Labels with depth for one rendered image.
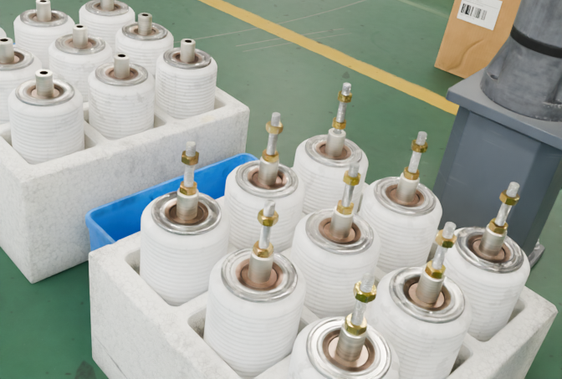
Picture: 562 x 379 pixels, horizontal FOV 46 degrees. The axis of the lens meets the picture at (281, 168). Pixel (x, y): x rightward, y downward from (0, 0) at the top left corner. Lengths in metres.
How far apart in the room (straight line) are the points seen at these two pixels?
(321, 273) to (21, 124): 0.45
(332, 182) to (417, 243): 0.13
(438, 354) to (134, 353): 0.33
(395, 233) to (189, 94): 0.42
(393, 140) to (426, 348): 0.84
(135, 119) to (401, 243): 0.43
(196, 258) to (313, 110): 0.85
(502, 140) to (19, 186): 0.66
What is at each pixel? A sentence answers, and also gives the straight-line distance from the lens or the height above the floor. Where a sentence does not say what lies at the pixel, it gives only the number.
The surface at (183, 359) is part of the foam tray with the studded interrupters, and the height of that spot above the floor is 0.17.
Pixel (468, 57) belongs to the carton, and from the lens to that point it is 1.81.
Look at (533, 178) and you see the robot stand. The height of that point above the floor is 0.22.
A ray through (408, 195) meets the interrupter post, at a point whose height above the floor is 0.26.
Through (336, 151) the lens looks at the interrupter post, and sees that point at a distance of 0.84.
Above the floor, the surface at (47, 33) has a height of 0.24.
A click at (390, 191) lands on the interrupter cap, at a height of 0.25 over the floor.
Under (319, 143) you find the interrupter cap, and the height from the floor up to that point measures 0.25.
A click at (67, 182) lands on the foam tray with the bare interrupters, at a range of 0.93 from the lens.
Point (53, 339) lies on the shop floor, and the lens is 0.93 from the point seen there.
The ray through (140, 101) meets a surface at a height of 0.23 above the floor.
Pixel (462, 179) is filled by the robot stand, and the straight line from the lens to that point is 1.03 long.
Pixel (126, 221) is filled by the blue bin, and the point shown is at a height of 0.08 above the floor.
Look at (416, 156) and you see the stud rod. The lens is 0.77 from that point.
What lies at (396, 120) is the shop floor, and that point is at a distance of 1.52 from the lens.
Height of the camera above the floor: 0.69
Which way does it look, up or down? 33 degrees down
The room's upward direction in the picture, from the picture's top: 9 degrees clockwise
